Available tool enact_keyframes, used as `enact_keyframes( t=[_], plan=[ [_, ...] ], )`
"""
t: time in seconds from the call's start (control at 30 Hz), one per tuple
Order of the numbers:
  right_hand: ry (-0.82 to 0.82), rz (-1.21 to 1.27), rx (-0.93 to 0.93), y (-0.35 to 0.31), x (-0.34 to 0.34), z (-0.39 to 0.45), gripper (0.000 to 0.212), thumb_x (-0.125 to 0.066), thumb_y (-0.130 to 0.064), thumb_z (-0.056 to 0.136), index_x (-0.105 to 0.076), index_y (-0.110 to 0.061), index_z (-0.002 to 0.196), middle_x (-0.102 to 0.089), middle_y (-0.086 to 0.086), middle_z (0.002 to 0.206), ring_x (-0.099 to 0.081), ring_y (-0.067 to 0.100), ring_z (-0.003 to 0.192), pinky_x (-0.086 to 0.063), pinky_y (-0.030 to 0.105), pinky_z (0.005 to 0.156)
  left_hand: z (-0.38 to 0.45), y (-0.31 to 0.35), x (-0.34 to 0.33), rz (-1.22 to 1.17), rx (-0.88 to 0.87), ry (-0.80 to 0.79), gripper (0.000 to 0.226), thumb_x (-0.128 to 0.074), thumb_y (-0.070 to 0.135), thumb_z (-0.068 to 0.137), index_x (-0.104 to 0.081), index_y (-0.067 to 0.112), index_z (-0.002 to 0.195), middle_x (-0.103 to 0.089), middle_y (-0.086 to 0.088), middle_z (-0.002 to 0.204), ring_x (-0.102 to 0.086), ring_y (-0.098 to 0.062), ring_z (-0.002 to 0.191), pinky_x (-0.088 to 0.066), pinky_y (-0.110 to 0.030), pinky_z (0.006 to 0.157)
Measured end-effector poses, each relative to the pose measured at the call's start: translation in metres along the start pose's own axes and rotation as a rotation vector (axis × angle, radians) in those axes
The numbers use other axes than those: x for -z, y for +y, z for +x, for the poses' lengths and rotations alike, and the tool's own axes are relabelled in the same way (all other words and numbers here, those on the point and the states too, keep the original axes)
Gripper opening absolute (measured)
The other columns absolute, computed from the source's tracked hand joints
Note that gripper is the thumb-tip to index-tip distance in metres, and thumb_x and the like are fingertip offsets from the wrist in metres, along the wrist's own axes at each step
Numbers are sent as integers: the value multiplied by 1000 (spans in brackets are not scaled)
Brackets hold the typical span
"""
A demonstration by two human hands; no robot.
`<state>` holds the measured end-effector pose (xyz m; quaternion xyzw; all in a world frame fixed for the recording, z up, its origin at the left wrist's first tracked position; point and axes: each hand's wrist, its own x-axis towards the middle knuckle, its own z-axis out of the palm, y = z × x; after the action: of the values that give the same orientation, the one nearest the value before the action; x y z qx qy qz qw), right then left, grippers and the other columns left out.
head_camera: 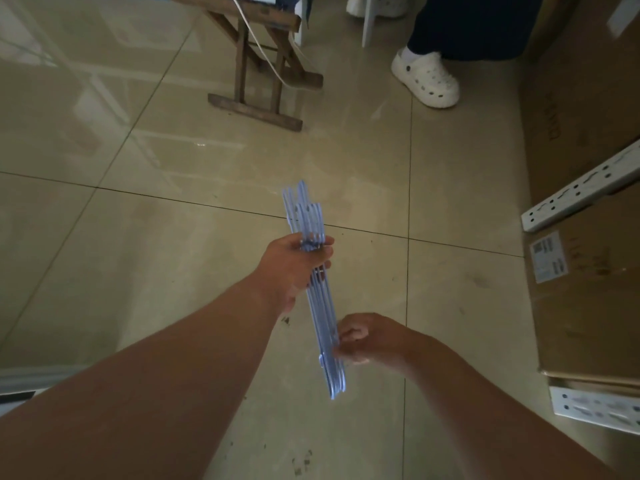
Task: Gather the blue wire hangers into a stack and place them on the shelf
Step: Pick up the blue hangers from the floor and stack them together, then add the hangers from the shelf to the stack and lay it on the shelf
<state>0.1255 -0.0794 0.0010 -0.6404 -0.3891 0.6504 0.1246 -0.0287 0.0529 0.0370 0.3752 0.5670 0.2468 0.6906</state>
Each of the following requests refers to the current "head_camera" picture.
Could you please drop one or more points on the person's right hand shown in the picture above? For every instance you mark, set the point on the person's right hand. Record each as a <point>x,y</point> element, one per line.
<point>390,344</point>

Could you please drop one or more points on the person's left hand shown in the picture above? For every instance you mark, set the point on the person's left hand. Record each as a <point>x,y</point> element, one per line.
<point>290,269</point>

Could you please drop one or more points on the person's left forearm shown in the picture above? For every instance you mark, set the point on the person's left forearm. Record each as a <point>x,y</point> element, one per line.
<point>140,394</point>

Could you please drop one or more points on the person's right forearm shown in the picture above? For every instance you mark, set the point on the person's right forearm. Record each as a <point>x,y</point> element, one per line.
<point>500,429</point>

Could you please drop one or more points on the wooden folding stool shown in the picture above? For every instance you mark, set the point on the wooden folding stool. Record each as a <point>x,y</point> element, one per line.
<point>255,112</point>

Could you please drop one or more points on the white slotted metal shelf unit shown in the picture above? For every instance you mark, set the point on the white slotted metal shelf unit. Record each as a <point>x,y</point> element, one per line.
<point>555,404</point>

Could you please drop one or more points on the white shipping label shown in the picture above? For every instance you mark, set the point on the white shipping label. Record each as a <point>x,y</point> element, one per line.
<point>547,257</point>

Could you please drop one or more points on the large brown cardboard box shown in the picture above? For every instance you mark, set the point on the large brown cardboard box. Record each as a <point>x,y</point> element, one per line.
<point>590,319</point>

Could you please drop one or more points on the white chair leg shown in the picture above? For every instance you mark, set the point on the white chair leg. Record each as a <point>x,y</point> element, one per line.
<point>369,19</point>
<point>300,29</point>

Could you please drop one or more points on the dark blue cloth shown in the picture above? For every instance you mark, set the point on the dark blue cloth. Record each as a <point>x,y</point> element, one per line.
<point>292,2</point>

